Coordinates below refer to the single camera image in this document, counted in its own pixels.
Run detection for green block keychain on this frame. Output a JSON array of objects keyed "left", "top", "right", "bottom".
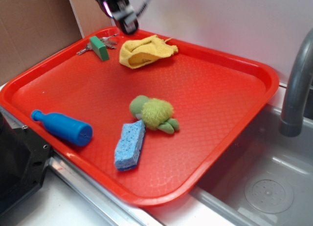
[{"left": 89, "top": 36, "right": 109, "bottom": 61}]

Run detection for red plastic tray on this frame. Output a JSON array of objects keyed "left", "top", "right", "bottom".
[{"left": 0, "top": 27, "right": 279, "bottom": 207}]

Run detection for blue sponge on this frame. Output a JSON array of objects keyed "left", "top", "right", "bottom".
[{"left": 114, "top": 120, "right": 146, "bottom": 171}]

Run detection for green plush toy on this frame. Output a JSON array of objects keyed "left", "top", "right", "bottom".
[{"left": 129, "top": 95, "right": 180, "bottom": 135}]

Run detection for yellow cloth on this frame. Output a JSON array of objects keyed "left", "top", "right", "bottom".
[{"left": 119, "top": 35, "right": 179, "bottom": 69}]

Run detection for brown cardboard panel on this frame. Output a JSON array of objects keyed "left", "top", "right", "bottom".
[{"left": 0, "top": 0, "right": 82, "bottom": 85}]

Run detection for blue plastic bottle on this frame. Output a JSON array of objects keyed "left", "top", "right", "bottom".
[{"left": 31, "top": 110, "right": 93, "bottom": 147}]

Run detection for grey faucet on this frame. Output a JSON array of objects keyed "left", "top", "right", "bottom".
[{"left": 279, "top": 30, "right": 313, "bottom": 137}]

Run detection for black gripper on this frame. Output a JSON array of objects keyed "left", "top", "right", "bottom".
[{"left": 96, "top": 0, "right": 138, "bottom": 35}]

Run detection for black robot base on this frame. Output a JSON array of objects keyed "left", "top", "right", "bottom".
[{"left": 0, "top": 115, "right": 52, "bottom": 215}]

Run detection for grey sink basin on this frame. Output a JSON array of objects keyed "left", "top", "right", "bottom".
[{"left": 191, "top": 105, "right": 313, "bottom": 226}]

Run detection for silver keys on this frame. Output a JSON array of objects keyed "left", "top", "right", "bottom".
[{"left": 76, "top": 33, "right": 118, "bottom": 55}]

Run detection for black coiled cable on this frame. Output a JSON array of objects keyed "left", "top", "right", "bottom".
[{"left": 135, "top": 0, "right": 157, "bottom": 17}]

